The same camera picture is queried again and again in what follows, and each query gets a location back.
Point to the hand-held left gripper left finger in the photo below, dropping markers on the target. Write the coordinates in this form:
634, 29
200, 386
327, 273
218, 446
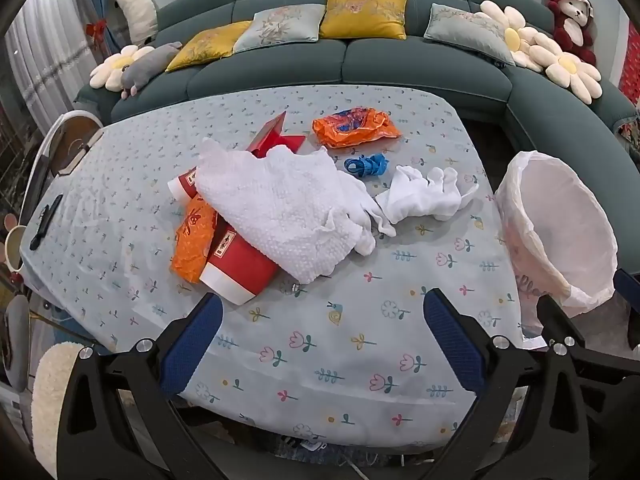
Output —
192, 342

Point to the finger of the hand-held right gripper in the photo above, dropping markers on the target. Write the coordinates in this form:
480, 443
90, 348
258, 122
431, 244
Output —
557, 317
629, 310

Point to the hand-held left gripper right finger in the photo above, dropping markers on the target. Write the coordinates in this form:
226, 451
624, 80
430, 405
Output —
452, 342

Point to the bin with white plastic liner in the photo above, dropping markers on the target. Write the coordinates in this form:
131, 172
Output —
560, 230

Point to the blue measuring tape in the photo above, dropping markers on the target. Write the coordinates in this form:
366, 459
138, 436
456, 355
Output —
367, 166

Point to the orange packet red print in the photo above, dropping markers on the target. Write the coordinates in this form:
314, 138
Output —
192, 240

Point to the small silver object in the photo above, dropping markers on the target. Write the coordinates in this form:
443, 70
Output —
295, 288

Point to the floral tablecloth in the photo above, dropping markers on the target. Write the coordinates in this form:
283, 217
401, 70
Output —
320, 350

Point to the white cotton glove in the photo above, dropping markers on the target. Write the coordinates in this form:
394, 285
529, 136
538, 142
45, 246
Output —
372, 215
425, 195

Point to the white fluffy stool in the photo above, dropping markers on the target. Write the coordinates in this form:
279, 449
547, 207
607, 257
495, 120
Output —
50, 410

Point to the white textured towel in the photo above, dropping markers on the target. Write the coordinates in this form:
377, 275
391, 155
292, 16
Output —
280, 205

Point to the grey seat cushion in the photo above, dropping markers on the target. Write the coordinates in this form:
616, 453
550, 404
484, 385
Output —
17, 345

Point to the cream mug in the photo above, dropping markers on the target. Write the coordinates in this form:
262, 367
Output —
12, 250

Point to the open red carton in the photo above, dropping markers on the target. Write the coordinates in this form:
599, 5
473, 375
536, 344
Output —
272, 137

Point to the white framed chair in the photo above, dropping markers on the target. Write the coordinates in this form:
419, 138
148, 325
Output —
65, 145

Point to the orange snack packet blue print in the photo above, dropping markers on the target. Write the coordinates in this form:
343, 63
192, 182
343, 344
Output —
352, 125

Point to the white flower pillow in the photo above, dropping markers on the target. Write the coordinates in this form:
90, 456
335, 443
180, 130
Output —
117, 67
567, 67
510, 30

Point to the grey plush mouse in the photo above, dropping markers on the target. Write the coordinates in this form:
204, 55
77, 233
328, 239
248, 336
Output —
147, 67

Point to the teal sectional sofa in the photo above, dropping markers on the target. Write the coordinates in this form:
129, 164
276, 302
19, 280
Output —
400, 67

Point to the red and white plush bear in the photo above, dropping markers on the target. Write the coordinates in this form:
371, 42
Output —
572, 20

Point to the yellow embroidered cushion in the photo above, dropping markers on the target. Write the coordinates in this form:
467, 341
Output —
365, 12
210, 47

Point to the grey-blue embroidered cushion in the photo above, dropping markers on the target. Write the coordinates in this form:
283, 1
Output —
470, 32
280, 27

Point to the white sheer curtain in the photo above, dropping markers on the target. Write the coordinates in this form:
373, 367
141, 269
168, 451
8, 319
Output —
45, 55

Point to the red curtain tie bow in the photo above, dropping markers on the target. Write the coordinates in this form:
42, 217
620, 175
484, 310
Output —
96, 29

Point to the white sheep plush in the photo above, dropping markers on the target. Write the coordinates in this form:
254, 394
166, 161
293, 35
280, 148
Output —
135, 7

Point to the red wall hanging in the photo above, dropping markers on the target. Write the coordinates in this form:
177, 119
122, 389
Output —
631, 65

